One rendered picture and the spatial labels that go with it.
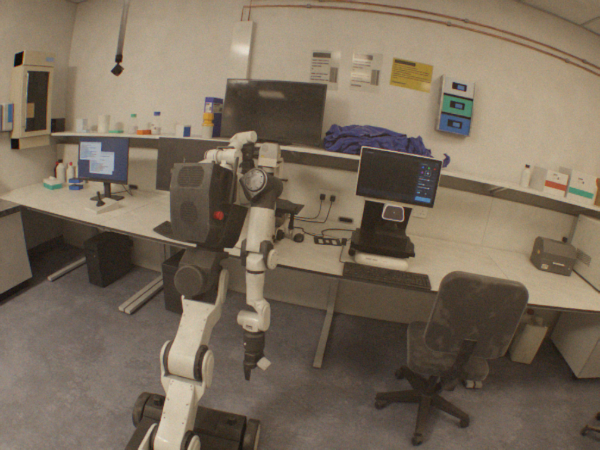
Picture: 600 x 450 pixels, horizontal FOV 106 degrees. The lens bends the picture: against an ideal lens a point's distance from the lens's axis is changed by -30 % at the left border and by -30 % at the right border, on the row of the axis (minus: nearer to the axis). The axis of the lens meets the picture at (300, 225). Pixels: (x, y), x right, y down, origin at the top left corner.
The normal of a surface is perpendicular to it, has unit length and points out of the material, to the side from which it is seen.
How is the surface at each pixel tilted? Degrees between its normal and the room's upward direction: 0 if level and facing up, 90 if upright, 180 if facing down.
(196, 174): 70
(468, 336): 90
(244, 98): 86
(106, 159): 86
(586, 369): 90
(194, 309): 34
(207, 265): 24
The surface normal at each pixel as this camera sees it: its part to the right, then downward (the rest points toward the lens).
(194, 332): 0.04, -0.62
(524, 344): -0.36, 0.25
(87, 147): -0.11, 0.22
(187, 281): -0.04, -0.06
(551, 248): -0.16, -0.48
